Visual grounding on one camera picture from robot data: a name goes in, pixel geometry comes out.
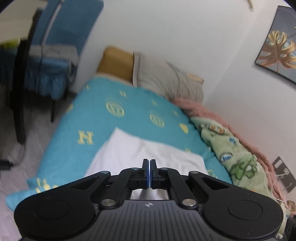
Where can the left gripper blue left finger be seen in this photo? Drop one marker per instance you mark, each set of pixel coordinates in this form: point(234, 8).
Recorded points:
point(121, 186)

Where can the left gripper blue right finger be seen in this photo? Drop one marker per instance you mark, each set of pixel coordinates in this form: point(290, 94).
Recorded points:
point(175, 184)

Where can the light grey printed t-shirt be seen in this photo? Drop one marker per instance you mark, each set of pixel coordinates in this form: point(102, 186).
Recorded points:
point(122, 151)

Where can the pink fluffy blanket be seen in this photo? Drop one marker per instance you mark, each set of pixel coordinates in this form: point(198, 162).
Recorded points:
point(191, 108)

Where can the teal patterned bed sheet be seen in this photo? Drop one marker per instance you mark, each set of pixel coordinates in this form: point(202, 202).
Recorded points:
point(97, 110)

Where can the green cartoon fleece blanket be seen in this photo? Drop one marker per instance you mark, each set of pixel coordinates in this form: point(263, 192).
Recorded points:
point(241, 164)

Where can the grey pillow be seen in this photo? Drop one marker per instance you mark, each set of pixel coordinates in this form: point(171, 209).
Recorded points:
point(165, 79)

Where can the grey cloth on chair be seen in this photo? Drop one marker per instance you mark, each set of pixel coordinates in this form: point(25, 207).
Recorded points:
point(56, 51)

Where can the blue covered chair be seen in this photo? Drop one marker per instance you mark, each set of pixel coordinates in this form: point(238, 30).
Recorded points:
point(59, 36)

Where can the gold leaf framed picture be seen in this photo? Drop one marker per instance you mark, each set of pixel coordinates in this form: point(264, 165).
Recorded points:
point(278, 51)

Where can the wall power socket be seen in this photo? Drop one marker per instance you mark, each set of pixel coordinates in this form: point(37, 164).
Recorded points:
point(284, 174)

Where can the white desk black frame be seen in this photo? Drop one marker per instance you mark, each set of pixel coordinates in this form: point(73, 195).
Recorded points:
point(18, 22)

